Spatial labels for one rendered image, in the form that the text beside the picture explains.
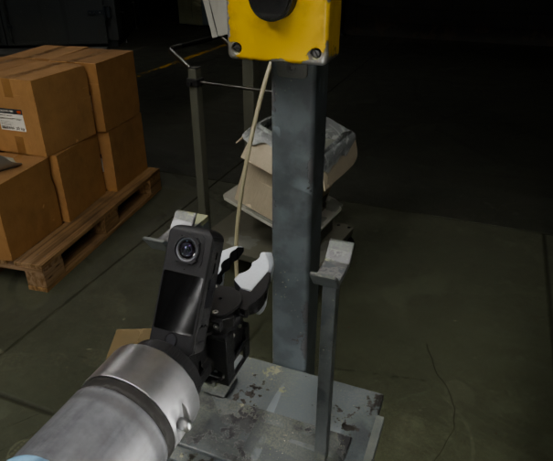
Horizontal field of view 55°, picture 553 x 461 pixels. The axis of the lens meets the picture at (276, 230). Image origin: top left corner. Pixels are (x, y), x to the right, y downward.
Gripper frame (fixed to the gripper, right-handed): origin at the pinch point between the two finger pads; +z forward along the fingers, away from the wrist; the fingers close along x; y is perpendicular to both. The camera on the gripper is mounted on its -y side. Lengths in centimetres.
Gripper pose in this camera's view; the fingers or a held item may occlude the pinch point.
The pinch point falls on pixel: (250, 251)
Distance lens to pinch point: 61.9
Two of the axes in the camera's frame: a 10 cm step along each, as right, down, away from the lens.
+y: 0.0, 8.8, 4.8
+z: 3.7, -4.4, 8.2
